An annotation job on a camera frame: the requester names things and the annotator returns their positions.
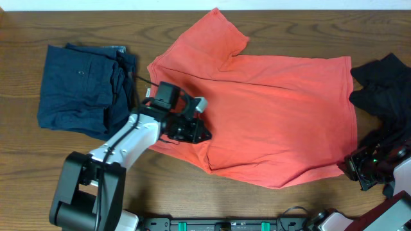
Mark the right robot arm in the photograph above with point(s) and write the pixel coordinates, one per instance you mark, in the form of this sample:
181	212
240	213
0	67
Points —
392	214

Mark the black garment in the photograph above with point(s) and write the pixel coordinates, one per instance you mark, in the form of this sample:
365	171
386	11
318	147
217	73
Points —
385	94

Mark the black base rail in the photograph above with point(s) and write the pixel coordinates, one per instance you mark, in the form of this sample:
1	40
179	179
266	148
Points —
284	222

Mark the folded navy blue pants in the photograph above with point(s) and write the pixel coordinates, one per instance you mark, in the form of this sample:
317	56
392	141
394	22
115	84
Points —
88	90

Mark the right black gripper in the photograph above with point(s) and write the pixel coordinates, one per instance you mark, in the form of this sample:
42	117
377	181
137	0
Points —
358	169

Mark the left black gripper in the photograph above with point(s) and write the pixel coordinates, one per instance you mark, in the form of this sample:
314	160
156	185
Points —
195	132

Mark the red t-shirt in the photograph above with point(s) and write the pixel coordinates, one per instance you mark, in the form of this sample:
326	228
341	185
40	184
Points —
276	121

